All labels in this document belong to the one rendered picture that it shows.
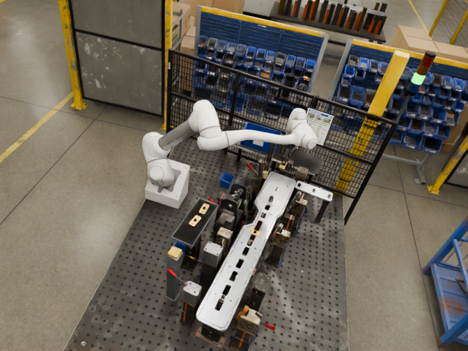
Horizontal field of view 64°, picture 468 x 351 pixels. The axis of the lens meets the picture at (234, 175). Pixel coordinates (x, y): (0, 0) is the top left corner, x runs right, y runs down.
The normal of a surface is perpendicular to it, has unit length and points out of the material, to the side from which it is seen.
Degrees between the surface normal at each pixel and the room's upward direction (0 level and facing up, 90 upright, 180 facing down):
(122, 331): 0
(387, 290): 0
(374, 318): 0
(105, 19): 91
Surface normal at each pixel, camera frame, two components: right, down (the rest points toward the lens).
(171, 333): 0.14, -0.74
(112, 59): -0.20, 0.62
